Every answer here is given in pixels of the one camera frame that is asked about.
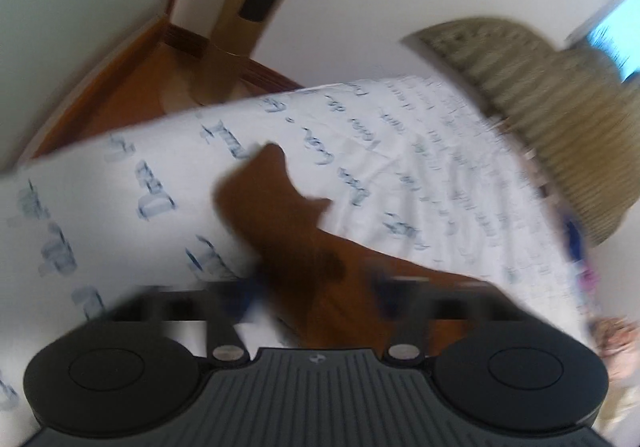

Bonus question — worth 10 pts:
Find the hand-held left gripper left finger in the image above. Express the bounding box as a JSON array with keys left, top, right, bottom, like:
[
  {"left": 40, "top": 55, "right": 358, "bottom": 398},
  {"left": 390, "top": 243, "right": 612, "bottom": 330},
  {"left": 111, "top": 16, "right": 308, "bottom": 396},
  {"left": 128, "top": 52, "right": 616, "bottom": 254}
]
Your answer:
[{"left": 106, "top": 276, "right": 267, "bottom": 364}]

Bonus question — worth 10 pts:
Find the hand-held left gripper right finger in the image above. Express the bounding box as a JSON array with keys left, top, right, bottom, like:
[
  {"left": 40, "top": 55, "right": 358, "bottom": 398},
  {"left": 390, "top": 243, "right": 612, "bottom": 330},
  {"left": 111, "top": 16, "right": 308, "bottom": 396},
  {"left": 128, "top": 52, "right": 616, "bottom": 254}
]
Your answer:
[{"left": 369, "top": 267, "right": 542, "bottom": 361}]

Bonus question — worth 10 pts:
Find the brown knit sweater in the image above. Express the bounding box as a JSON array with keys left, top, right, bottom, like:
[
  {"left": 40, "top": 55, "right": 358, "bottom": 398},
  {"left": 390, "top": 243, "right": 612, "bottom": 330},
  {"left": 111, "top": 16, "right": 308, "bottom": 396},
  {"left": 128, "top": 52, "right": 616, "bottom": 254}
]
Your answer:
[{"left": 212, "top": 142, "right": 501, "bottom": 350}]

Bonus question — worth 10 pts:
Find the white printed bedsheet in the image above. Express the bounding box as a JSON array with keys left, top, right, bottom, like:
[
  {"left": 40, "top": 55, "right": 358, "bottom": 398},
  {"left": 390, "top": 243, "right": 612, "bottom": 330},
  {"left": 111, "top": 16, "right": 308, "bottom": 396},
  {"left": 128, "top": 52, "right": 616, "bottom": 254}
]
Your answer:
[{"left": 0, "top": 74, "right": 603, "bottom": 447}]

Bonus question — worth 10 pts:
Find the purple cloth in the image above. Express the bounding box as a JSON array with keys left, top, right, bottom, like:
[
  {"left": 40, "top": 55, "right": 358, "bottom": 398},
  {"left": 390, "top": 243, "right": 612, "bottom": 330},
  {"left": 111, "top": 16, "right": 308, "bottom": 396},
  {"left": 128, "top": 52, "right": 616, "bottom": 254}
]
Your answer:
[{"left": 562, "top": 207, "right": 607, "bottom": 323}]

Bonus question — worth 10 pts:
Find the olive tufted headboard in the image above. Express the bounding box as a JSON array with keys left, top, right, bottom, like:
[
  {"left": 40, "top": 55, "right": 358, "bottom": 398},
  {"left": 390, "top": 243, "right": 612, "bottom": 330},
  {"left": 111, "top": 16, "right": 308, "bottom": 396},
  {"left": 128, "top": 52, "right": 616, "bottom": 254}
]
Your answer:
[{"left": 402, "top": 16, "right": 640, "bottom": 248}]

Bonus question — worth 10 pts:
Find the pink garment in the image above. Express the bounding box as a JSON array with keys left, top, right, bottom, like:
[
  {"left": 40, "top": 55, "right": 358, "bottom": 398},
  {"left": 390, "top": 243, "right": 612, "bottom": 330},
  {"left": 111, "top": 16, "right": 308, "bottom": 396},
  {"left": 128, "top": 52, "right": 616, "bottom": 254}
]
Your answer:
[{"left": 590, "top": 314, "right": 640, "bottom": 378}]

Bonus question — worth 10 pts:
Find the gold tower air conditioner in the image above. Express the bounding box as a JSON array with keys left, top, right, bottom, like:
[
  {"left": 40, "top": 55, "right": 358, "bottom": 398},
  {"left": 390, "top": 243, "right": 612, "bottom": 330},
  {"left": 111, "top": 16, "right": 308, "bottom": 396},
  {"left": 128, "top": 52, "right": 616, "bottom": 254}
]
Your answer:
[{"left": 160, "top": 0, "right": 328, "bottom": 110}]

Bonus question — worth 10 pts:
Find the cream jacket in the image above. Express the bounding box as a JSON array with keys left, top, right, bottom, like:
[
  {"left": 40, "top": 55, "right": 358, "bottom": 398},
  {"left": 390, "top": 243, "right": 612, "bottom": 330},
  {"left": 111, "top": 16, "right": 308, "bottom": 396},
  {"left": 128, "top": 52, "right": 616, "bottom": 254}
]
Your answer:
[{"left": 595, "top": 374, "right": 640, "bottom": 435}]

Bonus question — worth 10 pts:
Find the window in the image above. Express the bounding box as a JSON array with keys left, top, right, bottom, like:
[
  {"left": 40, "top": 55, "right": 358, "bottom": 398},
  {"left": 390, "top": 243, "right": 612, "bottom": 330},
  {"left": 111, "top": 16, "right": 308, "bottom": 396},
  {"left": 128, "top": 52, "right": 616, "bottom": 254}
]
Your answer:
[{"left": 565, "top": 0, "right": 640, "bottom": 84}]

